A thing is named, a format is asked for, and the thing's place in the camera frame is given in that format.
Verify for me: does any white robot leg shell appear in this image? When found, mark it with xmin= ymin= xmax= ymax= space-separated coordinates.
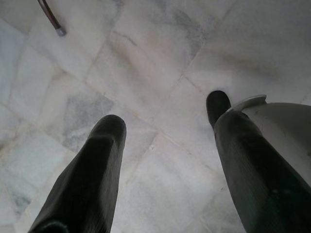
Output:
xmin=228 ymin=95 xmax=311 ymax=187

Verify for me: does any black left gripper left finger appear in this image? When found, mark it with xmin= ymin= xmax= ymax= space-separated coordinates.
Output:
xmin=28 ymin=114 xmax=127 ymax=233

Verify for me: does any dark brown chair leg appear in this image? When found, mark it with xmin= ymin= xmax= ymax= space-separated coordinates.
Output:
xmin=37 ymin=0 xmax=67 ymax=37

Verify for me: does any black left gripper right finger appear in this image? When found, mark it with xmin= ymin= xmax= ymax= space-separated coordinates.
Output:
xmin=213 ymin=110 xmax=311 ymax=233

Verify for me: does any black robot foot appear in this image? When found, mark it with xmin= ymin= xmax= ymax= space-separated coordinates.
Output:
xmin=206 ymin=90 xmax=232 ymax=129

